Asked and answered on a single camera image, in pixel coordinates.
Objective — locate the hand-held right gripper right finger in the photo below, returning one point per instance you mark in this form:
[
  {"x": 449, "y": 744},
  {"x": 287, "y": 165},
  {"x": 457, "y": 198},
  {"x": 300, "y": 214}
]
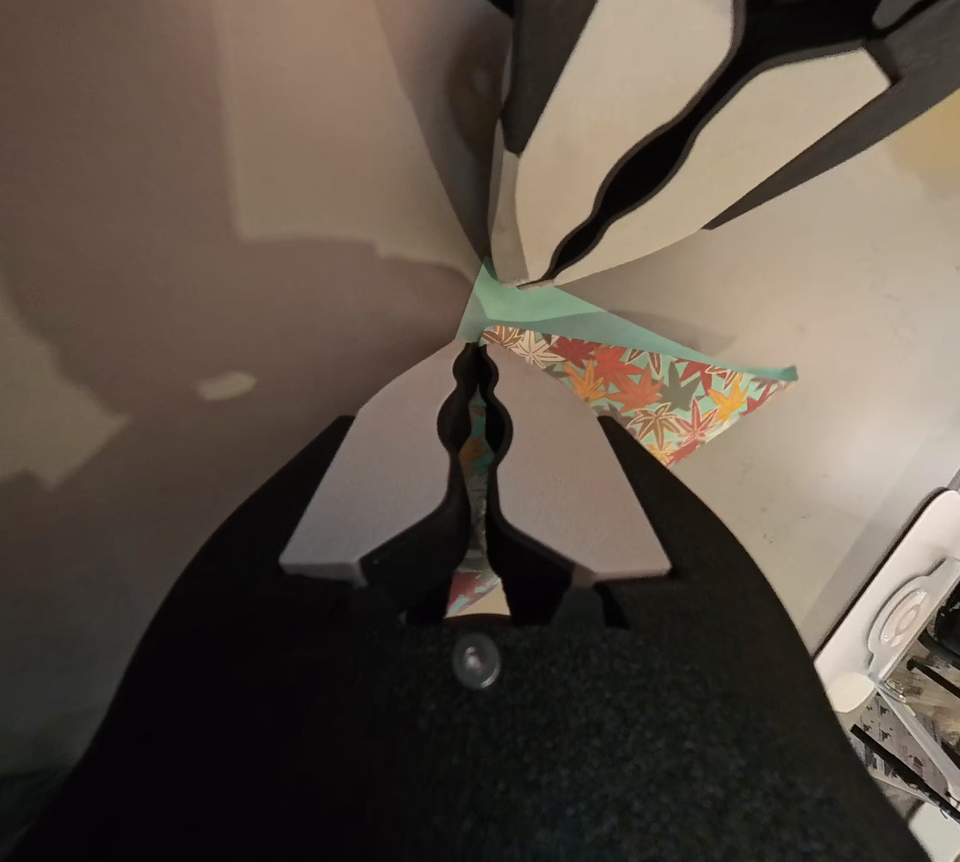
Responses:
[{"x": 570, "y": 494}]

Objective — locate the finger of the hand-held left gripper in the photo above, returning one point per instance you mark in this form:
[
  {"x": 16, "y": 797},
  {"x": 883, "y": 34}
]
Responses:
[
  {"x": 750, "y": 157},
  {"x": 637, "y": 67}
]

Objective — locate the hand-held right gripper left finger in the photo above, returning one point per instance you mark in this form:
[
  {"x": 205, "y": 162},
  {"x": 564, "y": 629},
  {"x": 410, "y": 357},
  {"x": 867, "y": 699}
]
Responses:
[{"x": 375, "y": 472}]

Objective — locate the leaf-patterned origami paper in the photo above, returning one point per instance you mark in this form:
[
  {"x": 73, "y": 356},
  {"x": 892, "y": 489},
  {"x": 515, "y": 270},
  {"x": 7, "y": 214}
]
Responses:
[{"x": 637, "y": 382}]

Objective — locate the white plastic stand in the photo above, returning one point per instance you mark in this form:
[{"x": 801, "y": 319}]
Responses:
[{"x": 900, "y": 577}]

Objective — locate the printed paper sheet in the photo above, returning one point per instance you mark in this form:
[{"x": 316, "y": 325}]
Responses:
[{"x": 900, "y": 742}]

